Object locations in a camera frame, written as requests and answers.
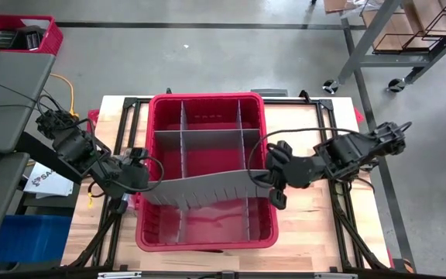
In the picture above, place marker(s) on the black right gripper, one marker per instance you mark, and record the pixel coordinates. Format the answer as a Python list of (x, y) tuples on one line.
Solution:
[(300, 172)]

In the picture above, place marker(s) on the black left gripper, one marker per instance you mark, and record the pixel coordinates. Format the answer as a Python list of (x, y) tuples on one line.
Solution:
[(126, 178)]

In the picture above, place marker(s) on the large red plastic bin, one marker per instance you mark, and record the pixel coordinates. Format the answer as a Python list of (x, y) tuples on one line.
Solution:
[(211, 159)]

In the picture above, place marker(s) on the yellow tag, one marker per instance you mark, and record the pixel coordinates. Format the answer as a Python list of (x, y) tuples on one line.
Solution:
[(90, 200)]

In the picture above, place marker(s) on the red clamp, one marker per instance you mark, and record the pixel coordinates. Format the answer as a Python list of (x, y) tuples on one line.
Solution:
[(357, 115), (92, 116)]

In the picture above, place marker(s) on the white printed paper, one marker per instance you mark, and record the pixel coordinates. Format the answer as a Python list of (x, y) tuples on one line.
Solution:
[(49, 186)]

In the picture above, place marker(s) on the black bar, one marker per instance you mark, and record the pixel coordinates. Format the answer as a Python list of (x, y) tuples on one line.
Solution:
[(41, 155)]

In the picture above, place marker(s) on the blue plastic bin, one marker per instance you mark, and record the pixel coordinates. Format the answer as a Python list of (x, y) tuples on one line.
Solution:
[(21, 238)]

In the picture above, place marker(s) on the grey desk top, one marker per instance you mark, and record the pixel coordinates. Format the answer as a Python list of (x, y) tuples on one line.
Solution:
[(10, 93)]

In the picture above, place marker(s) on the small red crate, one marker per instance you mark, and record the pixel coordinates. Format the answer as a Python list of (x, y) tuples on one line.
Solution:
[(52, 42)]

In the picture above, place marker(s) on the black electronic box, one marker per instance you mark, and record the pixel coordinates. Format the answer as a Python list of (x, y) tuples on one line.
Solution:
[(31, 38), (5, 39)]

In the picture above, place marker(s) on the cardboard boxes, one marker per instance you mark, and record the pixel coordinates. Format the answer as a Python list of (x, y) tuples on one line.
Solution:
[(389, 27)]

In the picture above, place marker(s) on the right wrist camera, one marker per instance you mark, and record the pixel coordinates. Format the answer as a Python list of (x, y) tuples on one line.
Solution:
[(278, 199)]

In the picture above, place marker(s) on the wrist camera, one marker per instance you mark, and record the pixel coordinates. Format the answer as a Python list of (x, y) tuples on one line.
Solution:
[(136, 154), (278, 199)]

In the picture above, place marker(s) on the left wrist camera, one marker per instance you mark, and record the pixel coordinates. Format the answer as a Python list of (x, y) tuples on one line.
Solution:
[(136, 154)]

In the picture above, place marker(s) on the black table frame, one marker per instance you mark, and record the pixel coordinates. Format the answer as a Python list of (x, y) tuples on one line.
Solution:
[(323, 116)]

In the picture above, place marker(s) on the grey metal cart frame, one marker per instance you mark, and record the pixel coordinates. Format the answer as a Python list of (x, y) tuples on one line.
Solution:
[(366, 35)]

